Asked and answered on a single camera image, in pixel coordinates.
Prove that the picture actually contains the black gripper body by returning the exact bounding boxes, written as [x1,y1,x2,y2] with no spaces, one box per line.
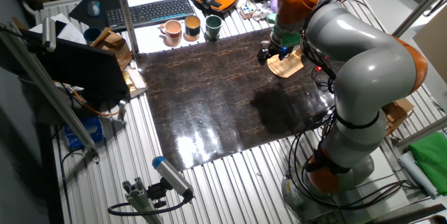
[268,40,294,61]

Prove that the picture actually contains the wooden cup rack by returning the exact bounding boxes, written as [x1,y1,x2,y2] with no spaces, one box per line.
[267,47,305,78]

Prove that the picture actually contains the clear crumpled plastic bag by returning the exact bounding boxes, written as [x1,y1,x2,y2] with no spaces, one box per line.
[253,6,272,22]

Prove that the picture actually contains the Rubik's cube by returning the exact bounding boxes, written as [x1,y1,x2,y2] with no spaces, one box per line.
[239,2,257,20]

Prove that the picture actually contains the green mug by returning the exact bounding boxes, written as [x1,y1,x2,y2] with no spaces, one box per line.
[204,14,223,42]

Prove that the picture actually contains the dark marble board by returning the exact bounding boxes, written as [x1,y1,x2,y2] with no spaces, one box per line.
[135,27,345,172]

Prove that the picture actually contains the yellow brown mug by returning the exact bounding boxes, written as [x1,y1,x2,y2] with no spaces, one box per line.
[184,15,202,42]

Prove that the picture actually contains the pink mug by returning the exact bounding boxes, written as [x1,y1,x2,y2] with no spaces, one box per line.
[159,19,183,47]

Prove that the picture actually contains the black keyboard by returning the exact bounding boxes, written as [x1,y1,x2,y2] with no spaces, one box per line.
[104,0,196,31]

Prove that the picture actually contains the cardboard box wooden blocks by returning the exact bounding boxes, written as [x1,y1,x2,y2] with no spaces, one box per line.
[382,97,416,137]

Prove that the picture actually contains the gold foil packet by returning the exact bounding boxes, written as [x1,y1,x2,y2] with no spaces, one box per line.
[122,68,148,98]

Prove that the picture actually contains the brown cardboard box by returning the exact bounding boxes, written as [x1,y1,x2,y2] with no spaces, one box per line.
[91,27,133,71]

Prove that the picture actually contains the brown cardboard sheet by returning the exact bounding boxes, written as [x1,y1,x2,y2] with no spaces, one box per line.
[413,6,447,85]

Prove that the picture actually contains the blue mug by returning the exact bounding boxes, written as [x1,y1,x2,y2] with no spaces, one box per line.
[83,27,102,45]

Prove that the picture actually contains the blue computer mouse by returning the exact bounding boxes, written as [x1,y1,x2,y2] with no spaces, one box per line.
[87,0,101,17]

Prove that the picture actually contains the white paper roll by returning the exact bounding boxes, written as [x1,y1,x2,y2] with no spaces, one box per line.
[397,151,439,200]

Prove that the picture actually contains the green cloth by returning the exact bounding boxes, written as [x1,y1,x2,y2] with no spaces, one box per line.
[408,131,447,196]

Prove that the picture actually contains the black monitor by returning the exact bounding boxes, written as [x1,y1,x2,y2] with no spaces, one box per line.
[19,28,130,105]

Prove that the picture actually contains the short aluminium profile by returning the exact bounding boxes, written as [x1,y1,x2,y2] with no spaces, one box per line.
[122,177,163,224]

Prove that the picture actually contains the blue tissue pack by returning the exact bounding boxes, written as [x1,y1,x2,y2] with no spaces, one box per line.
[63,117,105,149]

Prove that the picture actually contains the black mouse pad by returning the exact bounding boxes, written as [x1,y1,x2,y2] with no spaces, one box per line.
[68,0,122,31]

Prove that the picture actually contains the white paper sheets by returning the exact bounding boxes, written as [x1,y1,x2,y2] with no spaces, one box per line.
[29,13,87,45]

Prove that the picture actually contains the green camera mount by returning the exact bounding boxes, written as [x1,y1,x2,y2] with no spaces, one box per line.
[272,24,302,47]

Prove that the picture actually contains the aluminium frame beam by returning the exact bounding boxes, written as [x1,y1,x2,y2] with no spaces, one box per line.
[0,21,101,162]
[394,115,447,150]
[393,0,447,38]

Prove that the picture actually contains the aluminium frame post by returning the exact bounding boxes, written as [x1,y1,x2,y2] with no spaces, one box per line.
[112,0,140,56]

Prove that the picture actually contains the silver camera blue cap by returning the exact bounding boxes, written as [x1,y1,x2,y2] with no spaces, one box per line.
[152,156,195,199]

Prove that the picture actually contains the white flat base plate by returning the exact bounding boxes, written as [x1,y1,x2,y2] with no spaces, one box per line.
[349,147,409,218]

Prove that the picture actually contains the orange cable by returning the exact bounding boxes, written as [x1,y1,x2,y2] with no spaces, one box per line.
[54,80,122,117]

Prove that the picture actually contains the black camera cable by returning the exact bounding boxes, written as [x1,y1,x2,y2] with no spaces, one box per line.
[107,191,193,217]

